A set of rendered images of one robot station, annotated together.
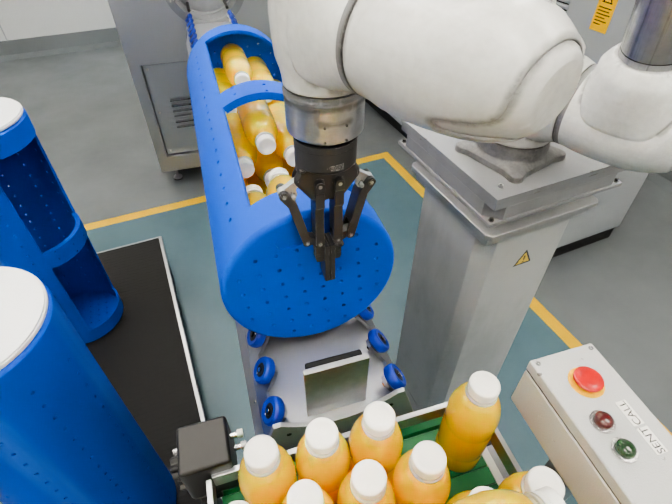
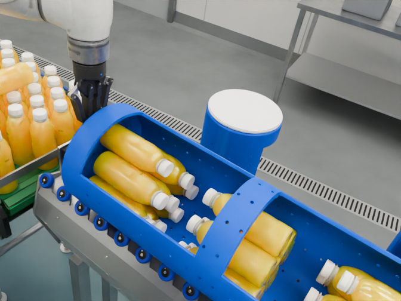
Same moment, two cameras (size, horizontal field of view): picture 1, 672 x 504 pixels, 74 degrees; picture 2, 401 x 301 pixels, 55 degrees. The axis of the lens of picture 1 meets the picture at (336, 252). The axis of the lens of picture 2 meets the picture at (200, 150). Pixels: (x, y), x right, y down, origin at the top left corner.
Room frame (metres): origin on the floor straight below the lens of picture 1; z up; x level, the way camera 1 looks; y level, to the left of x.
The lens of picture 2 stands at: (1.24, -0.32, 1.79)
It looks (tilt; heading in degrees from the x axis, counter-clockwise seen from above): 39 degrees down; 137
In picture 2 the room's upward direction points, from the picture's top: 10 degrees clockwise
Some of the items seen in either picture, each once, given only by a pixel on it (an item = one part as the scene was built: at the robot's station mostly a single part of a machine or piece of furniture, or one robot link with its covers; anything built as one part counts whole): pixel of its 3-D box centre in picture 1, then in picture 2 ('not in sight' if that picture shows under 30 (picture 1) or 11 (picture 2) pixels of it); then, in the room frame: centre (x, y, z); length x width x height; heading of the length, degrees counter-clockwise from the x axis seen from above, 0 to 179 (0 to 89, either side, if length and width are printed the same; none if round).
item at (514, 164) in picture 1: (505, 139); not in sight; (0.92, -0.39, 1.10); 0.22 x 0.18 x 0.06; 36
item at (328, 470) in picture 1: (323, 469); (62, 131); (0.24, 0.02, 0.99); 0.07 x 0.07 x 0.19
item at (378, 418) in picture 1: (378, 418); (39, 114); (0.26, -0.05, 1.09); 0.04 x 0.04 x 0.02
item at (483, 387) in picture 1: (483, 387); not in sight; (0.30, -0.19, 1.09); 0.04 x 0.04 x 0.02
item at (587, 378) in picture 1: (587, 379); not in sight; (0.30, -0.32, 1.11); 0.04 x 0.04 x 0.01
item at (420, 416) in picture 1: (350, 437); (58, 151); (0.29, -0.02, 0.96); 0.40 x 0.01 x 0.03; 107
